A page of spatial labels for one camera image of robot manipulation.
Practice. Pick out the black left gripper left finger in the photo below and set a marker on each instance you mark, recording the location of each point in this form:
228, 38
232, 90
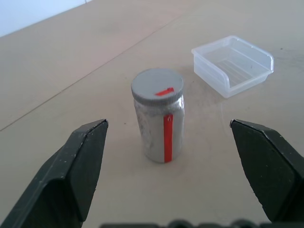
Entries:
59, 175

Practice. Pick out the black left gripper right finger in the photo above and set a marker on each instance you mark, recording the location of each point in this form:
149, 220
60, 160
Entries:
270, 171

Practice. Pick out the grey-lidded jar with red tape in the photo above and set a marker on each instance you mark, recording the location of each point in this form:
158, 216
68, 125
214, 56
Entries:
161, 133

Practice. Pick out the clear plastic bin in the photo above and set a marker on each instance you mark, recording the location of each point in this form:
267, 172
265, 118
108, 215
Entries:
234, 65

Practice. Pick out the grey plastic jar lid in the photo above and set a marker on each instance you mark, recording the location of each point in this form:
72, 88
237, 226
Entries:
156, 86

